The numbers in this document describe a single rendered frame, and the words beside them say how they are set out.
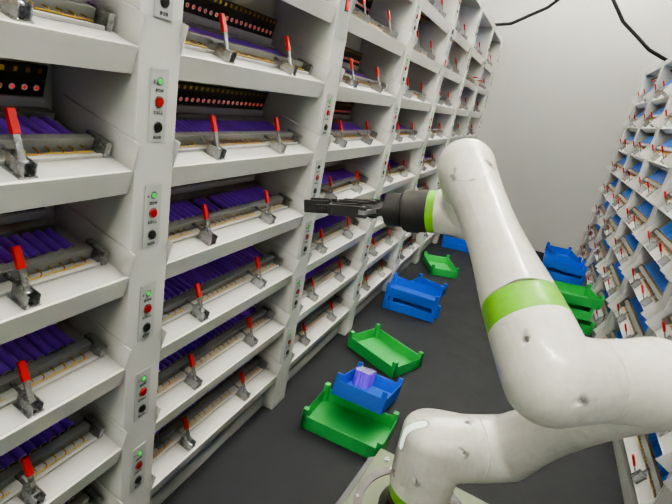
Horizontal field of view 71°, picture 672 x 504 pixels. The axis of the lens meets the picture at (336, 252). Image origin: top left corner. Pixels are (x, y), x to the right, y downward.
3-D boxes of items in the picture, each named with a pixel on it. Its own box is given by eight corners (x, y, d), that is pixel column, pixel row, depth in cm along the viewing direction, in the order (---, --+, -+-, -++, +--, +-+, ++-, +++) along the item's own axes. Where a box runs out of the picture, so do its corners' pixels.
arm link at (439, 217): (494, 252, 98) (500, 213, 104) (493, 212, 89) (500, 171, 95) (427, 247, 104) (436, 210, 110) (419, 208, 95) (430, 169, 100)
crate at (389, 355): (420, 367, 222) (424, 352, 219) (391, 379, 208) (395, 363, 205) (375, 336, 242) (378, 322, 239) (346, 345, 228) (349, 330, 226)
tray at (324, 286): (354, 279, 227) (367, 255, 221) (293, 326, 173) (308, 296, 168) (320, 256, 232) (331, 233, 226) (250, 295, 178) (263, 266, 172)
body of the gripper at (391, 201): (397, 230, 102) (357, 227, 106) (408, 223, 110) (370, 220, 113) (398, 195, 100) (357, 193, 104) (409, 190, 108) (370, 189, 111)
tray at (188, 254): (298, 227, 152) (309, 201, 148) (160, 281, 98) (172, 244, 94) (249, 196, 157) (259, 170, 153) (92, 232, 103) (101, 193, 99)
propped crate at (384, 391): (354, 378, 203) (359, 360, 203) (398, 396, 197) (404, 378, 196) (330, 393, 175) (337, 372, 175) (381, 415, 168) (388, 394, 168)
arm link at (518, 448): (525, 486, 101) (758, 418, 58) (454, 488, 98) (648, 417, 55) (509, 423, 108) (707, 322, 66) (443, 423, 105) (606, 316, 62)
